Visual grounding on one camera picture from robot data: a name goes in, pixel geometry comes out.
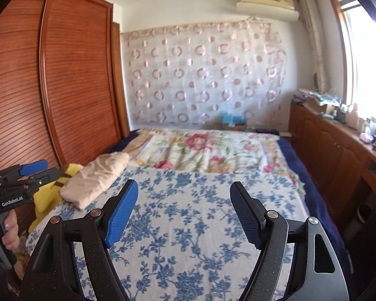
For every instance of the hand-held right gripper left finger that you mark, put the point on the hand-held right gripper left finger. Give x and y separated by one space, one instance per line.
122 213

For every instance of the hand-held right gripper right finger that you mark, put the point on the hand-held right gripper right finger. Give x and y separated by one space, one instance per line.
246 216

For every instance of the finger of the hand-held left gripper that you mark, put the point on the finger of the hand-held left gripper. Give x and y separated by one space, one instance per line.
34 166
47 177

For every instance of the beige printed t-shirt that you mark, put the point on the beige printed t-shirt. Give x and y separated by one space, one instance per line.
94 178

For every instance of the person's left hand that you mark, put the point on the person's left hand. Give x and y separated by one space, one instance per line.
11 229

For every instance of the yellow plush toy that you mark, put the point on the yellow plush toy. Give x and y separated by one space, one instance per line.
47 197

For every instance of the navy bed cover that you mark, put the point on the navy bed cover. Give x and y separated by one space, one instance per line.
313 188

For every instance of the pink floral blanket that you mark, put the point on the pink floral blanket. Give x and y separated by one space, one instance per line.
206 150

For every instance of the wooden slatted wardrobe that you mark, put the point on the wooden slatted wardrobe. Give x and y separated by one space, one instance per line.
81 84

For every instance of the blue box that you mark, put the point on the blue box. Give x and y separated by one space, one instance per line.
233 121

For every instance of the wooden cabinet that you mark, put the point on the wooden cabinet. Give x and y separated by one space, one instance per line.
329 150

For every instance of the small waste bin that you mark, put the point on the small waste bin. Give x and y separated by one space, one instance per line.
366 214

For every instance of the pile of household clutter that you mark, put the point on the pile of household clutter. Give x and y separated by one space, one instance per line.
332 103

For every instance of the white wrapped pipe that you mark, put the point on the white wrapped pipe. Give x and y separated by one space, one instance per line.
315 37

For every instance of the wooden framed window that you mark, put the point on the wooden framed window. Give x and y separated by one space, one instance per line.
366 53

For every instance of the cream air conditioner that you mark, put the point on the cream air conditioner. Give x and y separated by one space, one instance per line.
266 4

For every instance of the sheer circle-patterned wall cloth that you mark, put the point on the sheer circle-patterned wall cloth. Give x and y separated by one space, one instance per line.
203 75

